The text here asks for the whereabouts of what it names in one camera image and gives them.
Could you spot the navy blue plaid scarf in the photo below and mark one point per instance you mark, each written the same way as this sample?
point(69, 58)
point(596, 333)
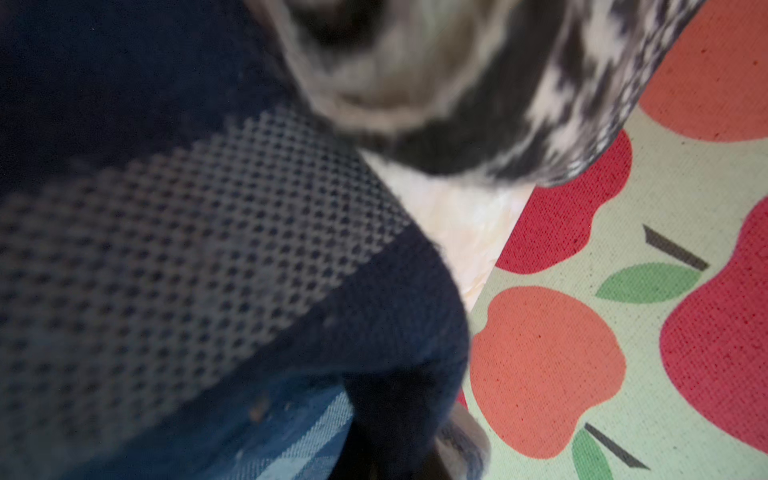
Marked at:
point(198, 279)

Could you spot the black white houndstooth scarf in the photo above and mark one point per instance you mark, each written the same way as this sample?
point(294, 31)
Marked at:
point(490, 92)

